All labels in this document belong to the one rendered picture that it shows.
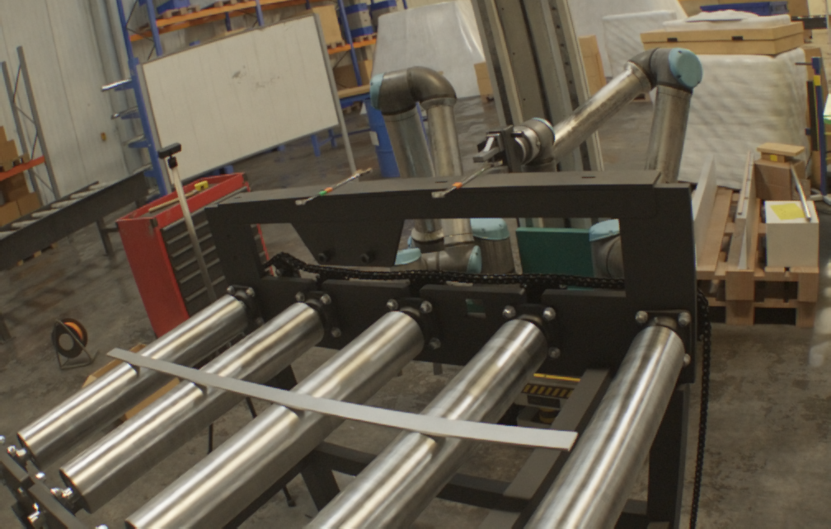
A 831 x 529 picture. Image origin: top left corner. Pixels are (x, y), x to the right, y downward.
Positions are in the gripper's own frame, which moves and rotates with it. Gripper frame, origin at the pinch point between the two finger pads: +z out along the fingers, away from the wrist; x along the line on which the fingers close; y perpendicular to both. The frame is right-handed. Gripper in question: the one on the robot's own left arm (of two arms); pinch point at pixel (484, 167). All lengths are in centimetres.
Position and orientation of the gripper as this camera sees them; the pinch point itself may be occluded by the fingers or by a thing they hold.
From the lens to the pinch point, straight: 139.5
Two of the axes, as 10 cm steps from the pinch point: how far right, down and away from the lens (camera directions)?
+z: -5.4, 4.0, -7.4
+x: 2.2, 9.2, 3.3
